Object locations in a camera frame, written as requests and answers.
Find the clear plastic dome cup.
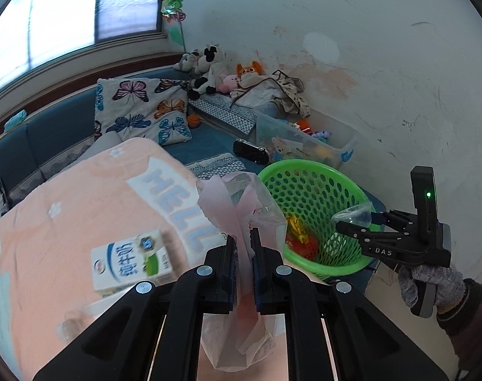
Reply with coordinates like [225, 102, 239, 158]
[331, 201, 372, 228]

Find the red net bag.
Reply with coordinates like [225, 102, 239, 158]
[286, 216, 318, 261]

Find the white blue milk carton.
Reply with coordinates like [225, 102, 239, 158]
[90, 230, 176, 296]

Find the pink clear plastic bag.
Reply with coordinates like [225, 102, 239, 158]
[197, 171, 287, 372]

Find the grey gloved right hand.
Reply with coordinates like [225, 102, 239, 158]
[398, 265, 468, 318]

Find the green plastic mesh basket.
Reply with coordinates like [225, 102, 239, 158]
[258, 159, 372, 279]

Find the clear plastic storage bin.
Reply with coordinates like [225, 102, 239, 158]
[254, 103, 357, 169]

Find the pink table blanket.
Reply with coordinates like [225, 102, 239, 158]
[0, 138, 291, 380]

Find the black handheld console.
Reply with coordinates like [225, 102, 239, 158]
[232, 138, 270, 165]

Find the beige patterned cloth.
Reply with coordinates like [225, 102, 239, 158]
[231, 70, 311, 118]

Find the blue white patterned mat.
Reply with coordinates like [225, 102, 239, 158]
[189, 94, 257, 135]

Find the orange fox plush toy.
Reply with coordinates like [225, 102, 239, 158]
[236, 60, 264, 88]

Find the pink pig plush toy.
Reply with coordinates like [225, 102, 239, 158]
[218, 74, 240, 95]

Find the small orange ball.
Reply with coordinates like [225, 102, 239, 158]
[187, 114, 201, 129]

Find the butterfly pattern pillow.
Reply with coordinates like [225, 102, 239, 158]
[95, 77, 192, 146]

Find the cow plush toy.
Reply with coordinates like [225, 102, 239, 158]
[187, 45, 225, 101]

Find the blue sofa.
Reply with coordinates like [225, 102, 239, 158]
[0, 68, 241, 209]

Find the grey plush toy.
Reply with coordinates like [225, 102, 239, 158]
[173, 50, 201, 73]

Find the colourful pinwheel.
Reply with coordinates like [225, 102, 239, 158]
[160, 0, 187, 52]

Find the window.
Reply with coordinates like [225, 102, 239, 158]
[0, 0, 161, 90]

